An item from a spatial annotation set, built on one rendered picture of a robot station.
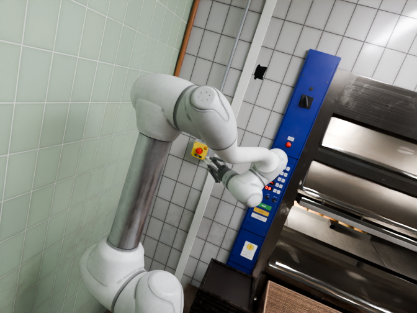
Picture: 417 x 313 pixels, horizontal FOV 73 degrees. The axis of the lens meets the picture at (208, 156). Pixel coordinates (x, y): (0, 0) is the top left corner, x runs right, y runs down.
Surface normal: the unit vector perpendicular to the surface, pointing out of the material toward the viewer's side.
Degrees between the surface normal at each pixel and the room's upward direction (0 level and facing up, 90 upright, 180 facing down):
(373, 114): 90
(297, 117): 90
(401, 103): 90
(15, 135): 90
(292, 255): 70
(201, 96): 57
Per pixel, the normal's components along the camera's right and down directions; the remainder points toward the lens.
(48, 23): 0.92, 0.36
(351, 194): -0.15, -0.14
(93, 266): -0.55, -0.07
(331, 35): -0.26, 0.18
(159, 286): 0.43, -0.87
